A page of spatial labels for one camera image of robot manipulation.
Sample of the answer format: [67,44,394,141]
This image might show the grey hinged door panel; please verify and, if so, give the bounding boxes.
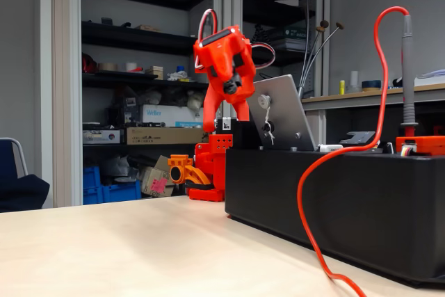
[245,74,317,152]

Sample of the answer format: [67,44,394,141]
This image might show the red cable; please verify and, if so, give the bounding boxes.
[297,6,411,297]

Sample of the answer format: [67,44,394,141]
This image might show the grey test probe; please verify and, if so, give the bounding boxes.
[399,14,420,138]

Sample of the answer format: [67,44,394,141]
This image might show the white fluffy bundle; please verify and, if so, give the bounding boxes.
[186,90,206,110]

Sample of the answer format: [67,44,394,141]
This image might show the grey stand with cork knobs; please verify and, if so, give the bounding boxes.
[297,0,345,99]

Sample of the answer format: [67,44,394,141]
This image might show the book stack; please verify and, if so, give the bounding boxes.
[267,25,309,51]

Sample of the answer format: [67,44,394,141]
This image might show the small cardboard box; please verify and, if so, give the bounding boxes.
[145,65,164,81]

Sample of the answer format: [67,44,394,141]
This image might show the white Weller box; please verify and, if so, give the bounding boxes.
[140,104,205,128]

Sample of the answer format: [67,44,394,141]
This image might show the wide cabinet with black shelves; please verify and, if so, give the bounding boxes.
[51,0,223,208]

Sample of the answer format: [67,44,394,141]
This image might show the long cardboard box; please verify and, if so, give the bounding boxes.
[126,126,209,145]

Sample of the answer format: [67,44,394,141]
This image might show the orange table clamp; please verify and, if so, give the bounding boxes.
[168,154,212,188]

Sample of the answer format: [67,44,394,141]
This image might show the cardboard box with pink sticker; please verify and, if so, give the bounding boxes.
[140,166,175,198]

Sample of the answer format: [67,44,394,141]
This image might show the red object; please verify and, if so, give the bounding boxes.
[81,52,99,74]

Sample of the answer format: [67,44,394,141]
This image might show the white printed box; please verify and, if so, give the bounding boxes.
[82,129,125,145]

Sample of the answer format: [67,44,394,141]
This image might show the black task box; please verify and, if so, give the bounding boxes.
[225,146,445,286]

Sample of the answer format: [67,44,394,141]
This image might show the low blue plastic crate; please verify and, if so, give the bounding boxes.
[100,180,142,204]

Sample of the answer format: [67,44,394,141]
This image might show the tall blue plastic crate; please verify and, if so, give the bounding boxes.
[82,166,102,206]

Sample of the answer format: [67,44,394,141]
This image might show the wooden side desk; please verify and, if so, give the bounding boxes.
[300,83,445,148]

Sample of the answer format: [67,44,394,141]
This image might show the paper stack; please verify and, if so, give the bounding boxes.
[415,68,445,87]

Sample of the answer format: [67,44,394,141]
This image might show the red display module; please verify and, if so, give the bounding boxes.
[395,136,445,156]

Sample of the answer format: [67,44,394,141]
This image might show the blue chair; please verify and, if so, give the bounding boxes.
[0,136,29,179]

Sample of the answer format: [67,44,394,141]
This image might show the dark jacket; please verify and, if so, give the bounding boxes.
[0,173,51,214]

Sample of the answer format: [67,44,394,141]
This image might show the multicolour ribbon cable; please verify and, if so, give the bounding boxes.
[399,141,418,158]

